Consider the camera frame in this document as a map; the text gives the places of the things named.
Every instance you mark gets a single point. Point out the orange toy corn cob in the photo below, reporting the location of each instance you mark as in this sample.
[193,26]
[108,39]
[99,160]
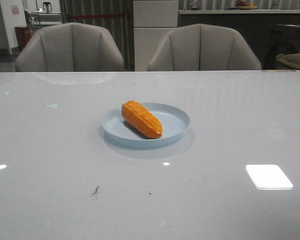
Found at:
[141,119]

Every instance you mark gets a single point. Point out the light blue round plate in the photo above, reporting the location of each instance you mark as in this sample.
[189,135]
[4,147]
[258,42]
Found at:
[175,123]

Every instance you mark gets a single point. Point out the beige armchair right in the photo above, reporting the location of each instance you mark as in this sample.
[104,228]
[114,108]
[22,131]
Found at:
[203,47]

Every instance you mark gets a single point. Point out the beige armchair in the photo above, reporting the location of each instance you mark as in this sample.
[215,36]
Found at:
[203,47]
[71,47]

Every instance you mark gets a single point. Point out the white refrigerator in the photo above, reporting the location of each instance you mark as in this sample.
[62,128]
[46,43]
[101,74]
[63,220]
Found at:
[151,20]

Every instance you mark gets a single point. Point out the beige armchair left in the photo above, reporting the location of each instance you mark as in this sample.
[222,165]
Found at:
[71,47]

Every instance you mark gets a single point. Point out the red barrier belt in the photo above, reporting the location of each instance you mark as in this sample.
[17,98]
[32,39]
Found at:
[97,16]

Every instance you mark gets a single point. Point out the glass ornament on sideboard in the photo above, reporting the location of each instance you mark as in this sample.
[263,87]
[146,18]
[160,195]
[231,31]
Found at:
[195,5]

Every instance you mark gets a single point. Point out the coloured sticker strip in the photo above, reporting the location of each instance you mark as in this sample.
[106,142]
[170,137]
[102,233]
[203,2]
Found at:
[279,70]

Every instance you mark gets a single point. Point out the dark grey sideboard cabinet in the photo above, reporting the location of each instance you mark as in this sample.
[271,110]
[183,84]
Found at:
[268,32]

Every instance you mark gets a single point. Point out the distant white work table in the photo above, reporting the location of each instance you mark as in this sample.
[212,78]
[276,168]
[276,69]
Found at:
[36,19]

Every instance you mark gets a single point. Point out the fruit bowl on sideboard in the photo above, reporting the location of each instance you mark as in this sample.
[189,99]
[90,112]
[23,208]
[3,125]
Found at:
[244,5]

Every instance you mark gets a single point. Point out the red trash bin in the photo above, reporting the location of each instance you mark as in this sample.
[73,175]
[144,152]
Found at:
[23,35]

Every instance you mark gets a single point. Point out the black robot on distant table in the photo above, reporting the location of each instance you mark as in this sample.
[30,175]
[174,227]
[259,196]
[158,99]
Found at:
[47,7]

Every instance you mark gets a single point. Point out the tan cushion at right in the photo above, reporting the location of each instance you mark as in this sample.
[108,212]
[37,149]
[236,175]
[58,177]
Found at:
[288,61]

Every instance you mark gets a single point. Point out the pink notice on wall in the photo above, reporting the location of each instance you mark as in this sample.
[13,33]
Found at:
[15,9]

